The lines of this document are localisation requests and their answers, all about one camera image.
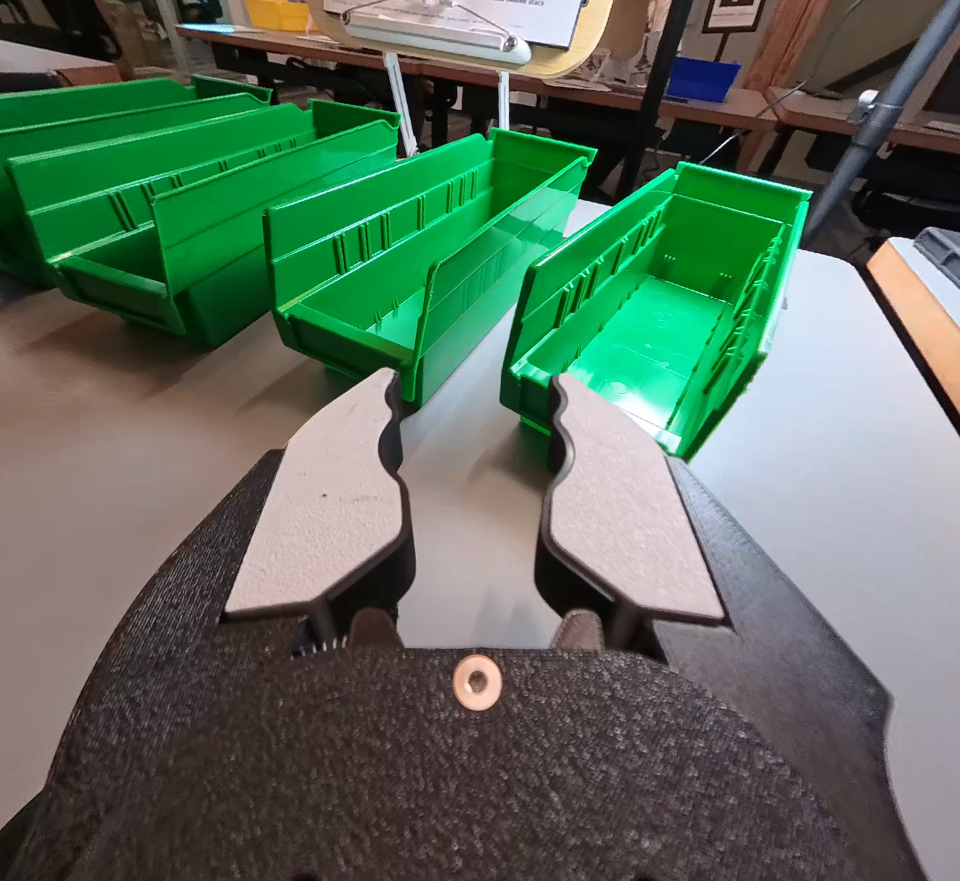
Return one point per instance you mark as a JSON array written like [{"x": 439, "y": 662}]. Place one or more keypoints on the yellow plastic holder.
[{"x": 277, "y": 15}]

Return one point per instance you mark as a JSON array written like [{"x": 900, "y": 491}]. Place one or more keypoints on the instruction sheet on board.
[{"x": 594, "y": 22}]

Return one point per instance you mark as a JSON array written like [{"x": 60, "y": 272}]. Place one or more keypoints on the blue box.
[{"x": 701, "y": 80}]

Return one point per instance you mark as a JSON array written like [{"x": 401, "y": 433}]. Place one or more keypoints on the dark grey crate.
[{"x": 941, "y": 255}]

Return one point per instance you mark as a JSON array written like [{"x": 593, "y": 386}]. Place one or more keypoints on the green plastic bin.
[
  {"x": 75, "y": 108},
  {"x": 465, "y": 281},
  {"x": 225, "y": 258},
  {"x": 645, "y": 341}
]

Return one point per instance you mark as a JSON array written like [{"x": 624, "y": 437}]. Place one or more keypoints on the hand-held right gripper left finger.
[{"x": 322, "y": 513}]

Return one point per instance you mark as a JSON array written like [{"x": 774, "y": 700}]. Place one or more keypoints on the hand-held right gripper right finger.
[{"x": 630, "y": 528}]

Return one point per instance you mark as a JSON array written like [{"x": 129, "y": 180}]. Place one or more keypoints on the wooden beam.
[{"x": 802, "y": 3}]

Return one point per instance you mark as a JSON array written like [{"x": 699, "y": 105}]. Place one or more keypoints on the black metal pole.
[{"x": 667, "y": 48}]

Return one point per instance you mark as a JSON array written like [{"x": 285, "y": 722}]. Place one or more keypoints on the grey desk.
[{"x": 825, "y": 483}]

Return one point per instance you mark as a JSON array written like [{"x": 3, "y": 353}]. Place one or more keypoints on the brown edged table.
[{"x": 45, "y": 60}]

